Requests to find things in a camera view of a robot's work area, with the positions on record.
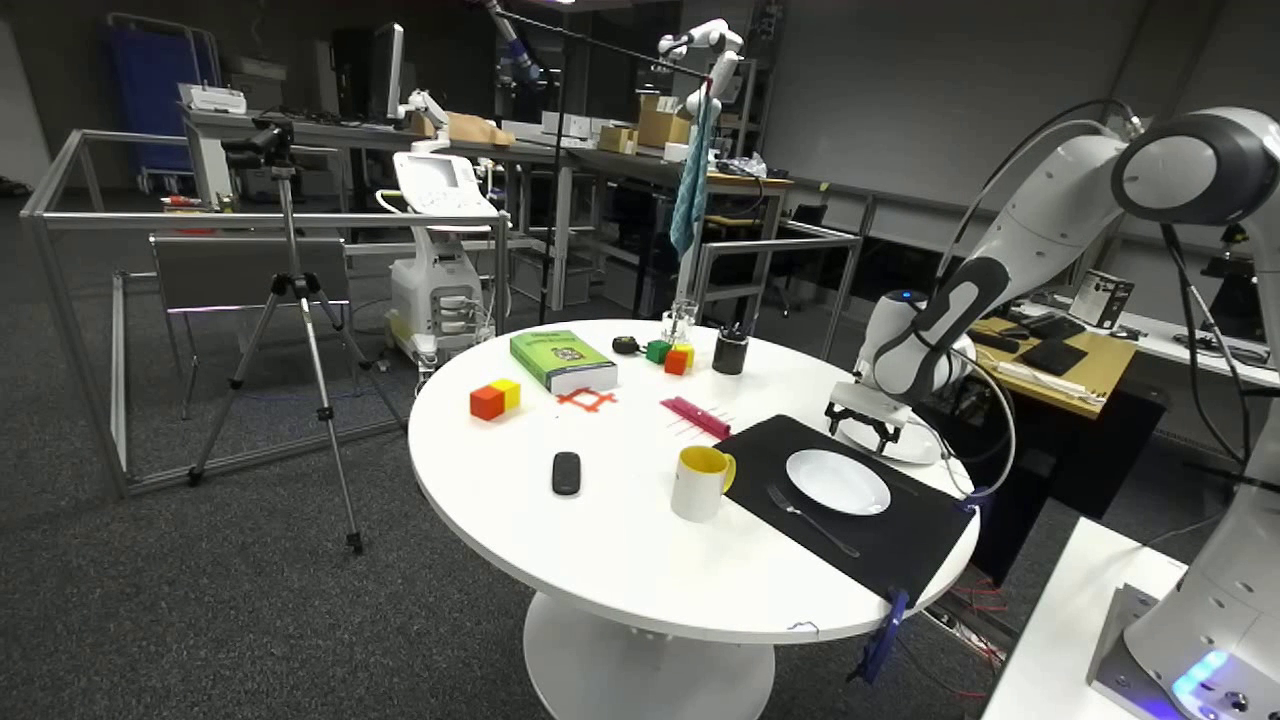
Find large white plate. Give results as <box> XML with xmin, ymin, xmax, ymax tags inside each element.
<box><xmin>828</xmin><ymin>383</ymin><xmax>942</xmax><ymax>468</ymax></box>

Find white medical cart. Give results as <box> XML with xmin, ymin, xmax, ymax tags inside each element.
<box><xmin>374</xmin><ymin>150</ymin><xmax>495</xmax><ymax>372</ymax></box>

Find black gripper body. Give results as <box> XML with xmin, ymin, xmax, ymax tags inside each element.
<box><xmin>825</xmin><ymin>397</ymin><xmax>905</xmax><ymax>452</ymax></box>

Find blue clamp left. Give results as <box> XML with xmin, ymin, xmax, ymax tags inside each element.
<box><xmin>849</xmin><ymin>589</ymin><xmax>913</xmax><ymax>685</ymax></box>

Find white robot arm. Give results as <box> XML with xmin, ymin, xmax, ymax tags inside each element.
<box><xmin>828</xmin><ymin>107</ymin><xmax>1280</xmax><ymax>720</ymax></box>

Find small white plate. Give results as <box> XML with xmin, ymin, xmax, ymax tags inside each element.
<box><xmin>782</xmin><ymin>447</ymin><xmax>890</xmax><ymax>514</ymax></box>

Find orange plastic frame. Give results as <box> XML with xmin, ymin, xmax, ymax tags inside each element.
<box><xmin>556</xmin><ymin>386</ymin><xmax>614</xmax><ymax>413</ymax></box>

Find yellow white mug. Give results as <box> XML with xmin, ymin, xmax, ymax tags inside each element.
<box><xmin>670</xmin><ymin>442</ymin><xmax>735</xmax><ymax>518</ymax></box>

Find green book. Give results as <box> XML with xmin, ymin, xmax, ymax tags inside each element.
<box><xmin>507</xmin><ymin>328</ymin><xmax>614</xmax><ymax>392</ymax></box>

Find dark pen cup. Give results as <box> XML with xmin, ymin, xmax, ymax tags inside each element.
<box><xmin>712</xmin><ymin>325</ymin><xmax>749</xmax><ymax>376</ymax></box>

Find camera tripod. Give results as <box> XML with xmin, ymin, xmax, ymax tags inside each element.
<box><xmin>182</xmin><ymin>114</ymin><xmax>413</xmax><ymax>559</ymax></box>

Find black computer mouse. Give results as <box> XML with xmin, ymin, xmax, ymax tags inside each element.
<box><xmin>553</xmin><ymin>452</ymin><xmax>578</xmax><ymax>494</ymax></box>

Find orange yellow green blocks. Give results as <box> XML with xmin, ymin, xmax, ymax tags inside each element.
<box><xmin>643</xmin><ymin>340</ymin><xmax>694</xmax><ymax>376</ymax></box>

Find white robot base table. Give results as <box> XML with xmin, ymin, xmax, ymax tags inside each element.
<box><xmin>981</xmin><ymin>510</ymin><xmax>1280</xmax><ymax>720</ymax></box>

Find red yellow cube pair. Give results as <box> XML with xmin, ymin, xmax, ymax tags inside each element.
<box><xmin>469</xmin><ymin>381</ymin><xmax>521</xmax><ymax>421</ymax></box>

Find teal hanging cloth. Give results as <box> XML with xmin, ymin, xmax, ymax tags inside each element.
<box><xmin>667</xmin><ymin>99</ymin><xmax>718</xmax><ymax>257</ymax></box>

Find silver metal fork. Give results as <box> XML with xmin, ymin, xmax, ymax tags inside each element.
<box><xmin>764</xmin><ymin>482</ymin><xmax>860</xmax><ymax>559</ymax></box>

